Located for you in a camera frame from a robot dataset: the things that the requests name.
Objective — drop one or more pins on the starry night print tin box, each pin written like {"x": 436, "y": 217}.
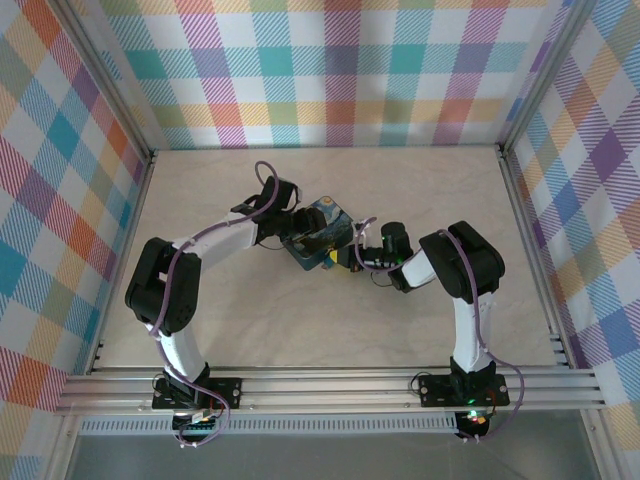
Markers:
{"x": 325, "y": 235}

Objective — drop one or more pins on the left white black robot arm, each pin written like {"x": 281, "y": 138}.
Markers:
{"x": 220, "y": 240}

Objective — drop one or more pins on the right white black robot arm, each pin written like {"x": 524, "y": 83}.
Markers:
{"x": 462, "y": 330}

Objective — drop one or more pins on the long aluminium base rail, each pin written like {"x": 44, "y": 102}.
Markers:
{"x": 325, "y": 390}

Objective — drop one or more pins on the aluminium table side rail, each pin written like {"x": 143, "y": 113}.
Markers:
{"x": 131, "y": 235}
{"x": 537, "y": 250}

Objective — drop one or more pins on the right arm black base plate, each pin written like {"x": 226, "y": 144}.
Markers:
{"x": 435, "y": 390}

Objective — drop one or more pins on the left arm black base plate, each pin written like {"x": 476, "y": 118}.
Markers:
{"x": 230, "y": 392}

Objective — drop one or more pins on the tall aluminium frame post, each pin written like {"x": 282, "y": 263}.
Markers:
{"x": 545, "y": 75}
{"x": 107, "y": 80}

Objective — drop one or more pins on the short aluminium frame leg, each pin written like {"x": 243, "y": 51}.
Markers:
{"x": 62, "y": 450}
{"x": 595, "y": 445}

